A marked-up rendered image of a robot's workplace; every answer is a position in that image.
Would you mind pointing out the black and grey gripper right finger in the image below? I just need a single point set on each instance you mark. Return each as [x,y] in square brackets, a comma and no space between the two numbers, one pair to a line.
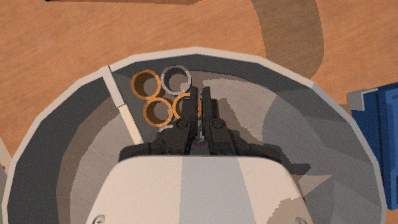
[221,140]

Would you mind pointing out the bronze bushing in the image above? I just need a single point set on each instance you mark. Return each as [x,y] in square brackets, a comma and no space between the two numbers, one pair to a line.
[148,112]
[137,84]
[176,102]

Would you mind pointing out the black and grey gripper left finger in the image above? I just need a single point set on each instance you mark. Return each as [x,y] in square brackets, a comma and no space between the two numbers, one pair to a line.
[177,140]

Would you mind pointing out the blue crate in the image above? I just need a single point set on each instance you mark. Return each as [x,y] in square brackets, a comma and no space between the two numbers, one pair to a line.
[374,110]

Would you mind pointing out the grey metal cylinder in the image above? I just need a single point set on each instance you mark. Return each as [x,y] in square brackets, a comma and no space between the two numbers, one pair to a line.
[199,143]
[167,73]
[161,130]

